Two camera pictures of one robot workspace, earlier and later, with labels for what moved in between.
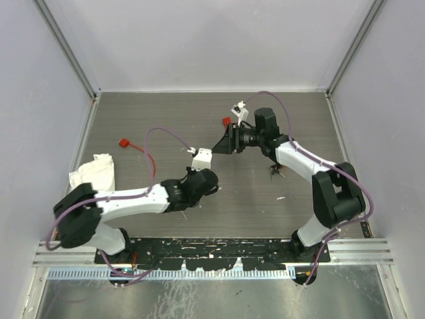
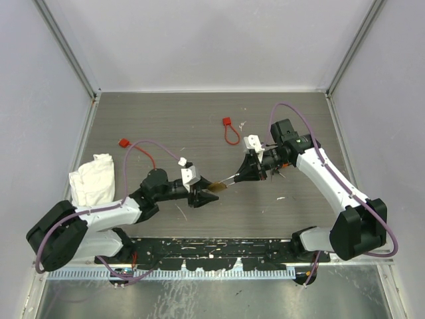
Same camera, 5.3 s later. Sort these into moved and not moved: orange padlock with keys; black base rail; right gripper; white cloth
Moved: right gripper
Not moved: orange padlock with keys; black base rail; white cloth
